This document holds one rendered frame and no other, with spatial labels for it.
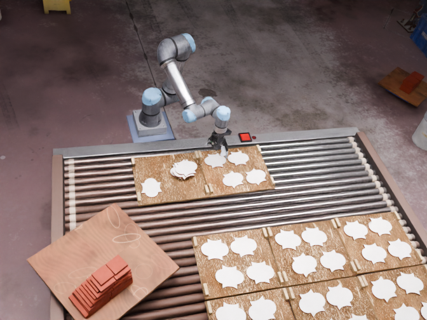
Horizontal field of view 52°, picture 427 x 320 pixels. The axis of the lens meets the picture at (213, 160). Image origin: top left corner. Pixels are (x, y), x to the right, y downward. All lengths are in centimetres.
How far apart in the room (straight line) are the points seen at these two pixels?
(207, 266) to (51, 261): 75
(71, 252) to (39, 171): 179
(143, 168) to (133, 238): 55
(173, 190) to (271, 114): 225
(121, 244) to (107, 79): 278
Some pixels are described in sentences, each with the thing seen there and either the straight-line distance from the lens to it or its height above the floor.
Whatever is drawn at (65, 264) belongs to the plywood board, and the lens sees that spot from 217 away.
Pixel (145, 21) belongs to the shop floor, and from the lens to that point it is 566.
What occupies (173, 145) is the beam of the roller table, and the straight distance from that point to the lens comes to 278.
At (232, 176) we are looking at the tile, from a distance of 262.
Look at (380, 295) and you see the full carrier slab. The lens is 248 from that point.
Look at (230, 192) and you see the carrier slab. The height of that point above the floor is 94.
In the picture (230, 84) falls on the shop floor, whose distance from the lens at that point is 481.
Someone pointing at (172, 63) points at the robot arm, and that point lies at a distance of 244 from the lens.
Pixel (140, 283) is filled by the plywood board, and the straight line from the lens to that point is 210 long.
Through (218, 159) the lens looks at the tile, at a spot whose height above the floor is 95.
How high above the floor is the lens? 294
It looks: 48 degrees down
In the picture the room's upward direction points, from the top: 11 degrees clockwise
